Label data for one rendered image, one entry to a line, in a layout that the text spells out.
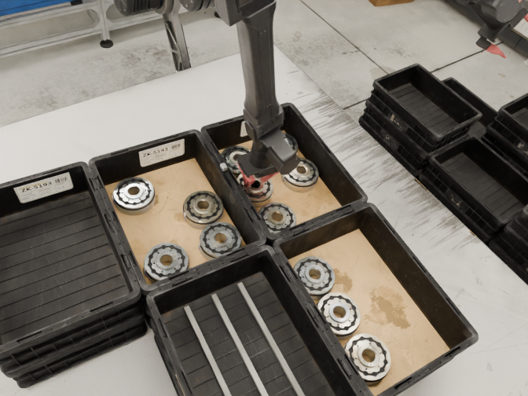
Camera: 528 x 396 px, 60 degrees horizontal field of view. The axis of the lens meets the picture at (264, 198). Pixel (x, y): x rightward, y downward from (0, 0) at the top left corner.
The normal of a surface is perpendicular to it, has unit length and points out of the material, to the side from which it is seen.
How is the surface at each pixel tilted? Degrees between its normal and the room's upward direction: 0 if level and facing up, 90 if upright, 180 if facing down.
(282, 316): 0
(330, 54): 0
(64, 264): 0
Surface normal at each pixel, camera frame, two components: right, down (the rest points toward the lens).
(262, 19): 0.58, 0.74
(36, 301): 0.12, -0.60
